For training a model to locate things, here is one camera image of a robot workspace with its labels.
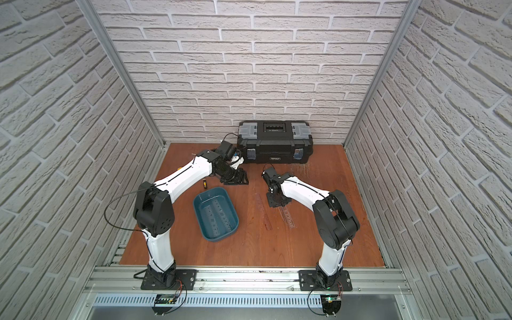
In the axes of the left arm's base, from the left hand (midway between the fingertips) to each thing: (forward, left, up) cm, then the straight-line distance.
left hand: (247, 180), depth 88 cm
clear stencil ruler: (-10, -7, -14) cm, 18 cm away
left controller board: (-42, +30, -17) cm, 55 cm away
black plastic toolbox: (+21, -14, +3) cm, 25 cm away
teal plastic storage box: (-10, +15, -12) cm, 22 cm away
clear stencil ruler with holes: (-12, -18, -12) cm, 25 cm away
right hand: (-6, -15, -9) cm, 19 cm away
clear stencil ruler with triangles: (-13, +17, -13) cm, 25 cm away
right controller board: (-45, -31, -13) cm, 56 cm away
